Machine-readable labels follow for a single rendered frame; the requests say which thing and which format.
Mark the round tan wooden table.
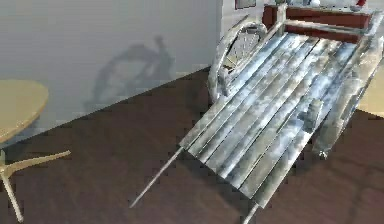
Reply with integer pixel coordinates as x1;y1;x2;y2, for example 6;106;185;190
0;79;72;224

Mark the dark red wooden cabinet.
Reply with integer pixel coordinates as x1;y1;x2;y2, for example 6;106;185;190
261;3;378;44

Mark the dark framed wall picture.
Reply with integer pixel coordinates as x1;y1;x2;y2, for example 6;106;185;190
234;0;258;10

